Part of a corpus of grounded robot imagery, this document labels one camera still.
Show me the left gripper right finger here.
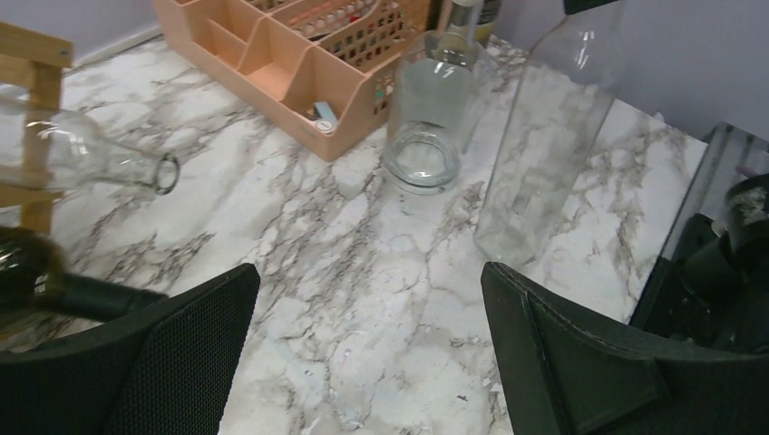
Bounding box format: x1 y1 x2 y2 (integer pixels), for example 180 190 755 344
481 262 768 434

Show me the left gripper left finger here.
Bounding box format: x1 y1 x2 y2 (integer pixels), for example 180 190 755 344
1 263 260 434

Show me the green bottle navy cream label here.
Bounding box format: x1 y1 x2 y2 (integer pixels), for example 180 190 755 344
1 227 168 335

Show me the clear bottle silver cap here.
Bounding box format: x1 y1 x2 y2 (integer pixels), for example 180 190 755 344
382 31 495 194

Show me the tall clear glass bottle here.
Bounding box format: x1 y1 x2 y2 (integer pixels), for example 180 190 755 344
1 97 180 195

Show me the peach plastic file organizer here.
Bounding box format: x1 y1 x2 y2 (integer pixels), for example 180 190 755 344
154 0 430 161

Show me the green bottle silver neck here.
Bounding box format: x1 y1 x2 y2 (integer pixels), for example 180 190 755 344
438 0 502 46

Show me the wooden wine rack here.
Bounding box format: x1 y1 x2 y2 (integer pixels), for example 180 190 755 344
1 22 73 234

